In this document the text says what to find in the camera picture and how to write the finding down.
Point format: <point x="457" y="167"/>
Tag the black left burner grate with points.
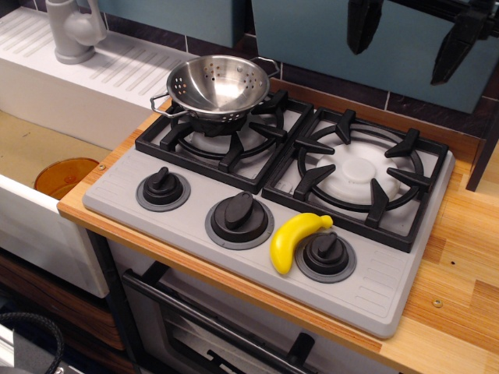
<point x="241" y="152"/>

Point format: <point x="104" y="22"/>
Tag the black left stove knob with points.
<point x="163" y="191"/>

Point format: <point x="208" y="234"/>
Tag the yellow toy banana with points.
<point x="290" y="234"/>

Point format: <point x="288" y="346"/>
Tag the toy oven door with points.
<point x="197" y="328"/>

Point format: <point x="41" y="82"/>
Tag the black right burner grate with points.
<point x="372" y="180"/>

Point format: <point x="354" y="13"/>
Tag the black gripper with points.
<point x="472" y="23"/>

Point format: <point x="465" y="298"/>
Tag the grey toy stove top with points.
<point x="372" y="298"/>

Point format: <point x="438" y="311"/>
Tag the white toy sink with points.
<point x="51" y="112"/>

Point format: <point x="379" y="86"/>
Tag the orange plastic bowl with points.
<point x="57" y="179"/>

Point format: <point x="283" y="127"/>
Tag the black right stove knob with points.
<point x="326" y="258"/>

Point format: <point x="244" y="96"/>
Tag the black middle stove knob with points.
<point x="239" y="222"/>

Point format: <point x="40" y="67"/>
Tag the dark wooden post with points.
<point x="483" y="155"/>

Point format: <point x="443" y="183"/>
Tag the black burner grate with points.
<point x="372" y="180"/>
<point x="241" y="152"/>

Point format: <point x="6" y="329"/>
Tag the steel colander with handles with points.
<point x="215" y="88"/>

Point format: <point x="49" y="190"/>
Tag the black stove knob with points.
<point x="163" y="191"/>
<point x="326" y="258"/>
<point x="239" y="222"/>

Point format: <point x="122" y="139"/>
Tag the grey toy faucet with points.
<point x="75" y="33"/>

